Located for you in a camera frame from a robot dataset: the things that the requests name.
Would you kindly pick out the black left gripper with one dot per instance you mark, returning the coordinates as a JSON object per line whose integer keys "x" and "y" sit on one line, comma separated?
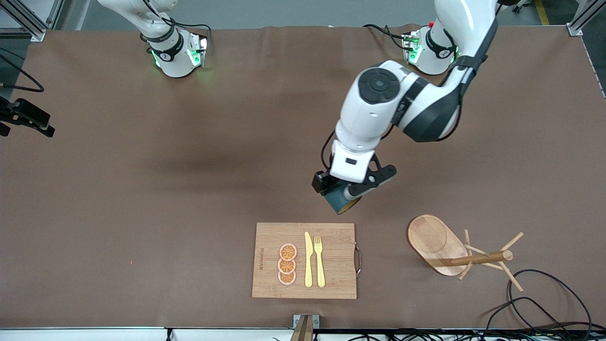
{"x": 321, "y": 183}

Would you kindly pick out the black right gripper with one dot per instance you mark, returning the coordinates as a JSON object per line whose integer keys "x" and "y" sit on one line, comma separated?
{"x": 27, "y": 116}

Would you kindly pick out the dark green cup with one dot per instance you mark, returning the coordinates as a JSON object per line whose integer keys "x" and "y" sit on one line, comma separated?
{"x": 337, "y": 201}

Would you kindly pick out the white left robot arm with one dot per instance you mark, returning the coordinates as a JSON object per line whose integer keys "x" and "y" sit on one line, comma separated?
{"x": 374, "y": 118}

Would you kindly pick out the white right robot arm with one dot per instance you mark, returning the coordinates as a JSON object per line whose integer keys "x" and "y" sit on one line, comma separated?
{"x": 175, "y": 57}

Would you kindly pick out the wooden cup tree rack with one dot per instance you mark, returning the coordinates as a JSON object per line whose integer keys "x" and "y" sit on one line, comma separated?
{"x": 426, "y": 237}

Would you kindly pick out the orange slice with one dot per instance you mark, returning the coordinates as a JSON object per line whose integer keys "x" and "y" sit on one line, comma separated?
{"x": 288, "y": 252}

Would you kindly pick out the yellow plastic knife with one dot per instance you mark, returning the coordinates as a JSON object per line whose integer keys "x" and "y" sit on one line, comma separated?
{"x": 308, "y": 265}

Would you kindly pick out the yellow plastic fork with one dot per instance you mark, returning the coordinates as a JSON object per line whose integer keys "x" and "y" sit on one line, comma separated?
{"x": 320, "y": 270}

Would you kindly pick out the bamboo cutting board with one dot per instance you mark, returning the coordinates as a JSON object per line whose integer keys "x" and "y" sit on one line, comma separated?
{"x": 331, "y": 284}

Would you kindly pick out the brown table cover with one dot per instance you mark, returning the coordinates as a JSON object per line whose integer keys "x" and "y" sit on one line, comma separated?
{"x": 189, "y": 213}

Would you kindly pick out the aluminium frame post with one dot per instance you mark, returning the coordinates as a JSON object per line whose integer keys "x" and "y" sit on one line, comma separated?
{"x": 575, "y": 29}
{"x": 35, "y": 31}

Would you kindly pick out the metal table edge bracket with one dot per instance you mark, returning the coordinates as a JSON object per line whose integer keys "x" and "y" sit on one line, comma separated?
{"x": 315, "y": 322}

